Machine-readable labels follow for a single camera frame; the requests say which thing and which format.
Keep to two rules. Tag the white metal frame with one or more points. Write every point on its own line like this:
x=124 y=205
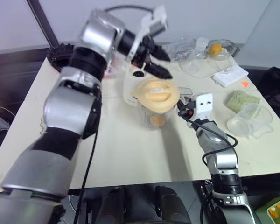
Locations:
x=0 y=114

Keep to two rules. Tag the clear glass dish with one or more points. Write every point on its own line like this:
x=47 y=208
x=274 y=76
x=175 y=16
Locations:
x=228 y=46

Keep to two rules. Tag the clear plastic measuring cup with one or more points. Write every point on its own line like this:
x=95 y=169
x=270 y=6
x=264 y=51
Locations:
x=247 y=121

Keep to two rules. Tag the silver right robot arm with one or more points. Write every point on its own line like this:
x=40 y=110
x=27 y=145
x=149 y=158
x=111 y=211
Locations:
x=221 y=161

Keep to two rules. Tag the clear plastic blender jar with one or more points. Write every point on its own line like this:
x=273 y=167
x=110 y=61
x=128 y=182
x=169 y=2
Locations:
x=147 y=121

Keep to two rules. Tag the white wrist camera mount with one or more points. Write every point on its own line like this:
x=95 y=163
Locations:
x=158 y=23
x=204 y=105

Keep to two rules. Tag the orange peel scraps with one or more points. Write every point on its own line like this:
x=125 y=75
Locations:
x=278 y=208

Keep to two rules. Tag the scalloped clear glass plate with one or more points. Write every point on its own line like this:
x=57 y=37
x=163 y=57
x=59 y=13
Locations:
x=41 y=127

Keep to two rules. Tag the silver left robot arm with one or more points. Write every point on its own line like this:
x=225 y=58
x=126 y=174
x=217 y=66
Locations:
x=67 y=109

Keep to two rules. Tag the cream round blender lid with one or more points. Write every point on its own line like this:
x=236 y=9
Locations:
x=156 y=95

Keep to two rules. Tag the black pole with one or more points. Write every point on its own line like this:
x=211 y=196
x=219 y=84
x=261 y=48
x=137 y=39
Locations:
x=43 y=21

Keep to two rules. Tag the green tray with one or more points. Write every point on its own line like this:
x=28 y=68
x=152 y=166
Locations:
x=263 y=210

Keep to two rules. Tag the black ridged holder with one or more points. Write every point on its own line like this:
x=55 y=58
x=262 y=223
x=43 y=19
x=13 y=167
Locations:
x=58 y=56

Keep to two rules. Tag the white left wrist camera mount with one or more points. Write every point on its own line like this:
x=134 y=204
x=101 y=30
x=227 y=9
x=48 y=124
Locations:
x=158 y=23

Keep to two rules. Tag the small translucent white bottle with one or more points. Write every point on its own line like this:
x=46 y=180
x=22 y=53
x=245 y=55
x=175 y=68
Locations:
x=201 y=46

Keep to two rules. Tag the dark bag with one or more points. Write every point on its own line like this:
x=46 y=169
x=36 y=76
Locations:
x=278 y=84

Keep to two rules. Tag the clear round plastic cap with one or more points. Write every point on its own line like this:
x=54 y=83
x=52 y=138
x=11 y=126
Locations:
x=189 y=67

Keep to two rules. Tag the red striped zip bags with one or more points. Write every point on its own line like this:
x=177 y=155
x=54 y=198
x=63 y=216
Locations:
x=112 y=70

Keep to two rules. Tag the small orange tag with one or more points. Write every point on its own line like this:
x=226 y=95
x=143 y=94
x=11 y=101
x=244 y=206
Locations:
x=245 y=84

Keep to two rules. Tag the white power strip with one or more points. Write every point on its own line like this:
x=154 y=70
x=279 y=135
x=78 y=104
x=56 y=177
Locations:
x=231 y=75

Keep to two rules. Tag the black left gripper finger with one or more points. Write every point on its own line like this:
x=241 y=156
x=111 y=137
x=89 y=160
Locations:
x=162 y=54
x=158 y=70

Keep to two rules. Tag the peeled orange piece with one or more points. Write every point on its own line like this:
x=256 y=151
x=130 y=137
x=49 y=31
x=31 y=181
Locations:
x=157 y=121

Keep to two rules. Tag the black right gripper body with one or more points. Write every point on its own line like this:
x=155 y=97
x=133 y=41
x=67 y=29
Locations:
x=191 y=109

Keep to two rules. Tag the green sponge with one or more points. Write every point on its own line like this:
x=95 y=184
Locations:
x=240 y=98

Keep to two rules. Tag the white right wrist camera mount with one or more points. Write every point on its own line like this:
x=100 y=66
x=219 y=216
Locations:
x=204 y=105

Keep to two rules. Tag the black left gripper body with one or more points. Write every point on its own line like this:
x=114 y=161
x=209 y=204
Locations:
x=144 y=52

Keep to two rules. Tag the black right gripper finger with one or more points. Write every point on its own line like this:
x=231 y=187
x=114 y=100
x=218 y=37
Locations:
x=185 y=100
x=182 y=112

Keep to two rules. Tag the whole orange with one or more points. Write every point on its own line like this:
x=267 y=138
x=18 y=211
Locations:
x=215 y=49

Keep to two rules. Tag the white blender base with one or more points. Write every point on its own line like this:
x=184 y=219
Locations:
x=129 y=88

